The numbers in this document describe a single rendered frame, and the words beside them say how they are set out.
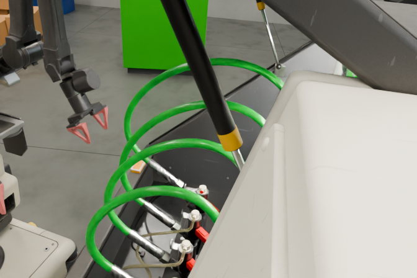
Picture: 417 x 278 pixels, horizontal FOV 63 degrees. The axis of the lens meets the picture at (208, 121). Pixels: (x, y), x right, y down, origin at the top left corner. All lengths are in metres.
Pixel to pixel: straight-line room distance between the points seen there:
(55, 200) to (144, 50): 2.19
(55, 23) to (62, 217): 1.50
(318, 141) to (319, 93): 0.05
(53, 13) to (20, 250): 1.16
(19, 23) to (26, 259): 1.07
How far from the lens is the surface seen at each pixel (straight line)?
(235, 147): 0.31
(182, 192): 0.47
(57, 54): 1.10
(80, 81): 1.09
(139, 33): 4.02
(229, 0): 7.12
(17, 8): 1.15
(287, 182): 0.17
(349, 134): 0.17
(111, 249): 0.97
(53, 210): 2.40
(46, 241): 1.85
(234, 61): 0.61
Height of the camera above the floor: 1.63
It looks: 30 degrees down
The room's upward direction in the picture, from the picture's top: 5 degrees clockwise
